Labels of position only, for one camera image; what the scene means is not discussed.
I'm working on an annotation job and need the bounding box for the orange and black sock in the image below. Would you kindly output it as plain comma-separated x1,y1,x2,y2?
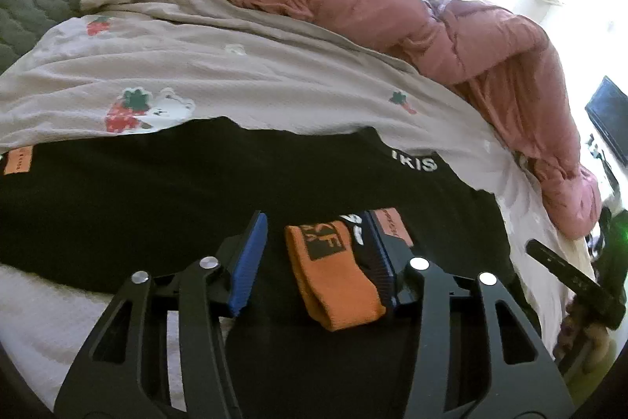
285,213,388,332

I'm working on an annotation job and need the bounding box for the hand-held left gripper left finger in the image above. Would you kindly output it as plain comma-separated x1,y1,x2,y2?
54,212,270,419

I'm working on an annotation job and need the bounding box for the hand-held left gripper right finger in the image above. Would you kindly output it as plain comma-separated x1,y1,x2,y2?
368,209,575,419

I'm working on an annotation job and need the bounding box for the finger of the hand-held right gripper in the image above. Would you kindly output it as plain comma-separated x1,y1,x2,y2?
525,239,623,330

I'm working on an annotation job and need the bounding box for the beige strawberry print blanket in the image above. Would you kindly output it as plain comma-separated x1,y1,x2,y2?
0,0,496,410

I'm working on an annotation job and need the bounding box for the black garment with orange labels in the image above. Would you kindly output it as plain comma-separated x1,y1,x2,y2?
0,117,540,419

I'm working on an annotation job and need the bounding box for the white bedsheet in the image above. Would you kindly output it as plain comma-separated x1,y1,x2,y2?
461,124,602,361

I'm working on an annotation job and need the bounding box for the black flat screen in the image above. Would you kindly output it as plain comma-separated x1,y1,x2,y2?
584,75,628,165

